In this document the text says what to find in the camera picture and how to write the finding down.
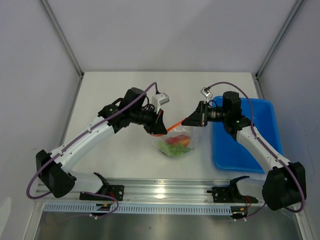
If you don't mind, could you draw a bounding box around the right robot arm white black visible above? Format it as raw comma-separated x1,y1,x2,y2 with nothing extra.
182,91,307,213

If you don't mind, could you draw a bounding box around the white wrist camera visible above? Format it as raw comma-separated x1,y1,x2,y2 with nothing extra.
151,93,170,113
200,87,213,102

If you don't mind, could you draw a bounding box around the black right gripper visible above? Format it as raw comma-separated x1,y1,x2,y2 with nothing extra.
182,101,229,127

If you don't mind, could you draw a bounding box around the clear zip bag orange zipper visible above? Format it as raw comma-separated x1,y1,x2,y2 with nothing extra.
150,118,201,159

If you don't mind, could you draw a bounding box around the aluminium corner post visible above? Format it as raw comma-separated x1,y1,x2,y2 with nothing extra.
255,0,307,81
38,0,84,78

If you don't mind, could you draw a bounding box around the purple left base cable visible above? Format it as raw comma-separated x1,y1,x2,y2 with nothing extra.
54,191,119,225

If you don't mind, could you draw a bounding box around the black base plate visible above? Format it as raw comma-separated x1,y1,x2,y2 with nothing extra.
206,186,259,204
79,185,125,202

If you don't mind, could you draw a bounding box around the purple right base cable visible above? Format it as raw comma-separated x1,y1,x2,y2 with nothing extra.
229,201,267,223

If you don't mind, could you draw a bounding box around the orange red mango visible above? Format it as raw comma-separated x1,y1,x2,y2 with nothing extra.
177,134,191,148

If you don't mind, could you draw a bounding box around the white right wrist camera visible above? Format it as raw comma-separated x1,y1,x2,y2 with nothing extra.
200,87,213,102

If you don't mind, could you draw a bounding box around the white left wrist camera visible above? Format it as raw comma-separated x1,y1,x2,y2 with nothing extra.
151,93,170,113

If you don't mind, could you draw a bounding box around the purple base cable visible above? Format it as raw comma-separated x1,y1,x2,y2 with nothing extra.
54,191,119,225
229,201,267,223

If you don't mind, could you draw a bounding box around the right aluminium corner post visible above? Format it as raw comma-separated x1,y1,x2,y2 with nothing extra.
255,0,307,81

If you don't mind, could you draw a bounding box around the blue plastic tray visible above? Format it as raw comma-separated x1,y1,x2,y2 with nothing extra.
211,98,284,174

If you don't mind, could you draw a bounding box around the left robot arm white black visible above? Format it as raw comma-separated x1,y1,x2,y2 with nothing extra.
35,87,170,200

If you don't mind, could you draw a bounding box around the red chili pepper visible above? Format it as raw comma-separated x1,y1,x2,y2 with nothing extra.
165,136,180,146

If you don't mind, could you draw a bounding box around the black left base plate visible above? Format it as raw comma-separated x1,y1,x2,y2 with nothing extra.
79,185,125,202

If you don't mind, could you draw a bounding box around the left aluminium corner post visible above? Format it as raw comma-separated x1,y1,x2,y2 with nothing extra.
38,0,84,78

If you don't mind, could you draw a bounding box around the white slotted cable duct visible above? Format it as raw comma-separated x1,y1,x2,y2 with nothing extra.
43,202,233,216

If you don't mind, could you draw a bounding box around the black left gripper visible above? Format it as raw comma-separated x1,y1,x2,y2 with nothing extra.
130,104,167,135

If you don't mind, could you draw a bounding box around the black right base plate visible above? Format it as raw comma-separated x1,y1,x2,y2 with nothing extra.
206,186,259,204

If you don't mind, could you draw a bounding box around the green grape bunch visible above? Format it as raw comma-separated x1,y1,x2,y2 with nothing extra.
157,141,193,158

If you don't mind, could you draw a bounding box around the aluminium mounting rail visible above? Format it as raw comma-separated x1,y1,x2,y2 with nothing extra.
31,174,264,205

